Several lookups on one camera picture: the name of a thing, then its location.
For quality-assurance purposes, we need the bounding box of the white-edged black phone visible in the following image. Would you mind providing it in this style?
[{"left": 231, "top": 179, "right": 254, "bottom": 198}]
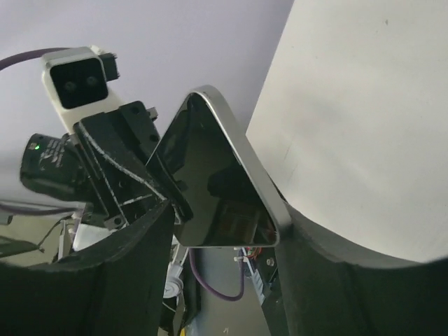
[{"left": 147, "top": 85, "right": 291, "bottom": 248}]

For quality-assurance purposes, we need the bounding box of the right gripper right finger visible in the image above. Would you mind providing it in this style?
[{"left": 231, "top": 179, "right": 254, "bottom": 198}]
[{"left": 276, "top": 207, "right": 447, "bottom": 335}]

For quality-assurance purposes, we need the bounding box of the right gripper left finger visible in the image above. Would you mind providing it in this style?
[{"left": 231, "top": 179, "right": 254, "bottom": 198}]
[{"left": 1, "top": 202, "right": 174, "bottom": 335}]

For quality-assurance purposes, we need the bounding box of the right white cable duct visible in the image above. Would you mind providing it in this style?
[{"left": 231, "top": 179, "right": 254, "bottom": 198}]
[{"left": 233, "top": 247, "right": 277, "bottom": 306}]

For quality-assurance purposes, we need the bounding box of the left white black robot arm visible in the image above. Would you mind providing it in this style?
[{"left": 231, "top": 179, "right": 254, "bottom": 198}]
[{"left": 20, "top": 101, "right": 193, "bottom": 230}]

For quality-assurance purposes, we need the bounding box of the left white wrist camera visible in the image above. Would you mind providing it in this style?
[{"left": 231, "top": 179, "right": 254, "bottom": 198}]
[{"left": 41, "top": 45, "right": 124, "bottom": 134}]

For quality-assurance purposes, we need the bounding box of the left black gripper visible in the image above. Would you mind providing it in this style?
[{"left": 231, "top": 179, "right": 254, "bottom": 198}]
[{"left": 73, "top": 101, "right": 193, "bottom": 230}]

